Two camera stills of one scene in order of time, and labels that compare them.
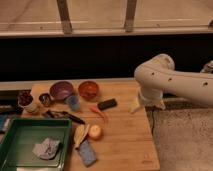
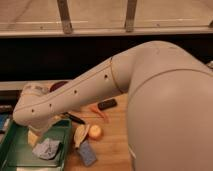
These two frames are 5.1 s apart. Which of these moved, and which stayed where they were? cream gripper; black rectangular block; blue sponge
Moved: cream gripper
Stayed: black rectangular block; blue sponge
